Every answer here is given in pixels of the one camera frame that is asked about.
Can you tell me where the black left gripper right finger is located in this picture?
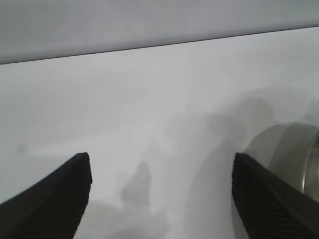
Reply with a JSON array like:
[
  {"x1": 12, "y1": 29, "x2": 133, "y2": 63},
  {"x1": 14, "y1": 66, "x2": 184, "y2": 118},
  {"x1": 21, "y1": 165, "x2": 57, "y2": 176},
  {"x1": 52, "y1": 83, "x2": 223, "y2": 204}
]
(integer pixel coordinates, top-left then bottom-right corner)
[{"x1": 231, "y1": 152, "x2": 319, "y2": 239}]

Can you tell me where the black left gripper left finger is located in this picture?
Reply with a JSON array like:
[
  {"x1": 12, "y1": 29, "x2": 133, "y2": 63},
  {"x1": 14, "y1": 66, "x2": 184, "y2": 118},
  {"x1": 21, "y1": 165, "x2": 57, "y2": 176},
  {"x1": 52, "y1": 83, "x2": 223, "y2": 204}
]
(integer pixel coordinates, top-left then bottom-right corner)
[{"x1": 0, "y1": 151, "x2": 93, "y2": 239}]

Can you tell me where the stainless steel mixing bowl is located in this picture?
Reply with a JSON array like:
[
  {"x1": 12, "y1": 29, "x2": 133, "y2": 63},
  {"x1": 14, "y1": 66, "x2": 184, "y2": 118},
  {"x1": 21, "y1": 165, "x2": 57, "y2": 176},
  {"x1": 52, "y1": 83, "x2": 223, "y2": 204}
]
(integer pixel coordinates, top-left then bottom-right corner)
[{"x1": 243, "y1": 121, "x2": 319, "y2": 197}]

